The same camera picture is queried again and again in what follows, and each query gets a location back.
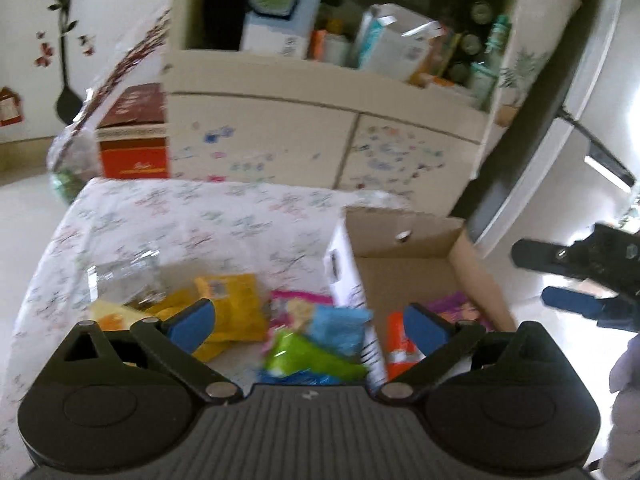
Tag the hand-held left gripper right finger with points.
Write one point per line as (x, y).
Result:
(425, 329)

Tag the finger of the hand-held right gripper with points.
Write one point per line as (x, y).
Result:
(535, 255)
(570, 302)

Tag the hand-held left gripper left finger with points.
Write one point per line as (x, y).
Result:
(192, 329)

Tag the yellow snack packet with barcode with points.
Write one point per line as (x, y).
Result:
(237, 310)

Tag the white and brown cardboard box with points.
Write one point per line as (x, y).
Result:
(400, 270)

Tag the blue snack packet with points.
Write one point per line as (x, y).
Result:
(340, 327)

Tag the pink snack packet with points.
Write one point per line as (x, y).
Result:
(292, 305)

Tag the green snack packet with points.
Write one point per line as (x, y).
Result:
(305, 355)

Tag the orange snack packet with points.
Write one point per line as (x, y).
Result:
(397, 345)

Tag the purple snack packet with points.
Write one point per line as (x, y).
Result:
(452, 310)

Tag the white glossy door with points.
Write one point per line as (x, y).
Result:
(560, 175)

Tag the clear plastic bag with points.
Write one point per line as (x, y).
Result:
(125, 275)

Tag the floral tablecloth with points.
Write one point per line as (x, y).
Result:
(200, 225)

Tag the red cardboard box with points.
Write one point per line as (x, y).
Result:
(132, 155)

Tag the teal bottle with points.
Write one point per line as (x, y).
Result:
(487, 70)

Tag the cream cabinet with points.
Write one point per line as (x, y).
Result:
(280, 145)

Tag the plastic bag of greens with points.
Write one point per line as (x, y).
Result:
(70, 155)

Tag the dark jar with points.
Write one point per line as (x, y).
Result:
(481, 10)
(470, 45)

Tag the white and teal box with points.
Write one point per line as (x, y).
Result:
(395, 42)

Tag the bundle of red branches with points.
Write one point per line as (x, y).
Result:
(132, 57)

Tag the blue white carton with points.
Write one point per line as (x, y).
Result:
(280, 15)

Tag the black post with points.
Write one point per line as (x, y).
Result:
(540, 90)

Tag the red house wall decal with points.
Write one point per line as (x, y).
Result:
(10, 107)

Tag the black vase wall decal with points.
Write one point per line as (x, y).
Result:
(62, 60)

